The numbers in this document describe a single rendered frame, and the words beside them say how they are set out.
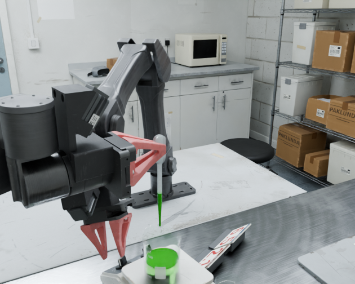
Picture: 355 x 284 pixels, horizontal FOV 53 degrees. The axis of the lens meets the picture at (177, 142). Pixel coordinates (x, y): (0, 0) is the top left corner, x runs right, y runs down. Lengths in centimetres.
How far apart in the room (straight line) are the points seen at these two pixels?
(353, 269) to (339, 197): 34
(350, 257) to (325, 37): 226
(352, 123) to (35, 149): 257
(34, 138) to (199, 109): 304
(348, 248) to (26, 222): 78
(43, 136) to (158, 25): 337
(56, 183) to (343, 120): 258
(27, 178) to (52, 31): 305
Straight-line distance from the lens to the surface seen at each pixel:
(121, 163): 44
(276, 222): 97
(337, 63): 291
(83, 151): 43
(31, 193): 43
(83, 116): 43
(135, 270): 66
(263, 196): 109
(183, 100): 330
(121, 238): 71
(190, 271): 66
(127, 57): 78
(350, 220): 105
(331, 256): 88
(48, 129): 41
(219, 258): 80
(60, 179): 44
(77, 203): 60
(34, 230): 98
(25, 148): 41
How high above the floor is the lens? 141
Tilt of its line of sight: 20 degrees down
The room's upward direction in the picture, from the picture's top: straight up
